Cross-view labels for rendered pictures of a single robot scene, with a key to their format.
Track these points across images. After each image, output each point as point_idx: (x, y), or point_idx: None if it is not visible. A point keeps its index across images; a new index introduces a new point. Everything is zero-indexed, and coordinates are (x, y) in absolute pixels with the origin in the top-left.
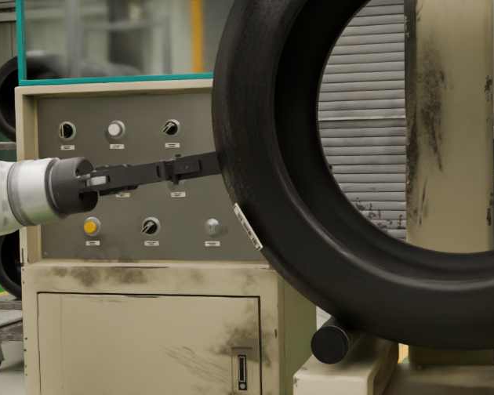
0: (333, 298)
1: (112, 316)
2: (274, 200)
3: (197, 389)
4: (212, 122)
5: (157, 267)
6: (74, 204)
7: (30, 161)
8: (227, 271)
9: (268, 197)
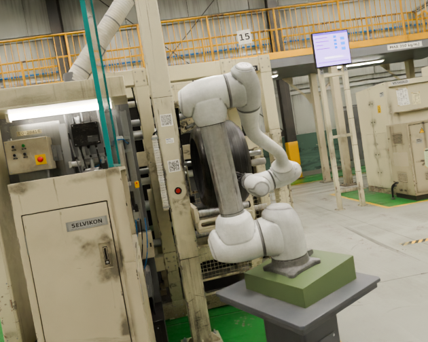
0: (248, 195)
1: (140, 269)
2: None
3: (145, 287)
4: (247, 163)
5: (136, 243)
6: None
7: (253, 174)
8: (136, 238)
9: None
